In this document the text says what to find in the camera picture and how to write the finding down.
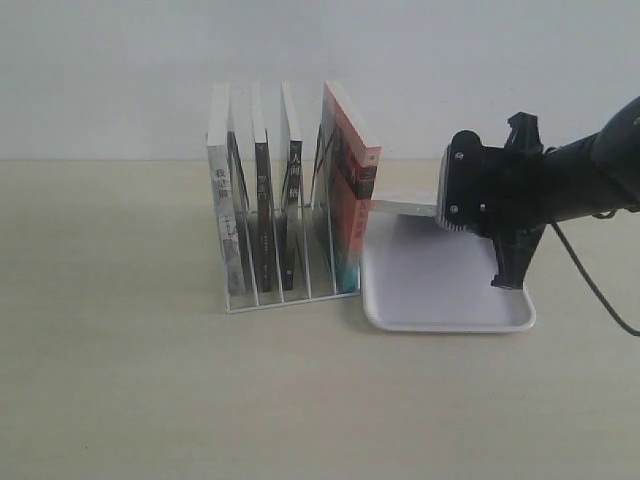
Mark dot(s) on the dark brown spine book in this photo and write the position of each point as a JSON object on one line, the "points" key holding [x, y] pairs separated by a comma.
{"points": [[263, 192]]}

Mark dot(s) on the white plastic tray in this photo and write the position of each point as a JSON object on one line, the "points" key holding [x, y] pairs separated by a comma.
{"points": [[417, 277]]}

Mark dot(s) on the red teal spine book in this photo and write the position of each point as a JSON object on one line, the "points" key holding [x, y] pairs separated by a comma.
{"points": [[344, 181]]}

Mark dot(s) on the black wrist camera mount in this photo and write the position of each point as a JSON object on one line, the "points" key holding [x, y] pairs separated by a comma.
{"points": [[516, 237]]}

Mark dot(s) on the black grey spine book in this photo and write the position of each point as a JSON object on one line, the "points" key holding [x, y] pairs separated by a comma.
{"points": [[290, 192]]}

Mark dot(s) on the grey white spine book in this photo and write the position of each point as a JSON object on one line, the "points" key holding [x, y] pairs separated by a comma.
{"points": [[222, 150]]}

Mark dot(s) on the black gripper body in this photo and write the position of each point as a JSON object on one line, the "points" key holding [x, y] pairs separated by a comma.
{"points": [[487, 190]]}

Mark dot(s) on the white wire book rack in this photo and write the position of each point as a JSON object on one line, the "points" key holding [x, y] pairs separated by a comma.
{"points": [[313, 274]]}

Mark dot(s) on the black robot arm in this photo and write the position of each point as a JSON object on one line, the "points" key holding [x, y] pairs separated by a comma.
{"points": [[597, 173]]}

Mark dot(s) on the dark blue spine book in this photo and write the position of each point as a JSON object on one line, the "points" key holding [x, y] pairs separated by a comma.
{"points": [[405, 202]]}

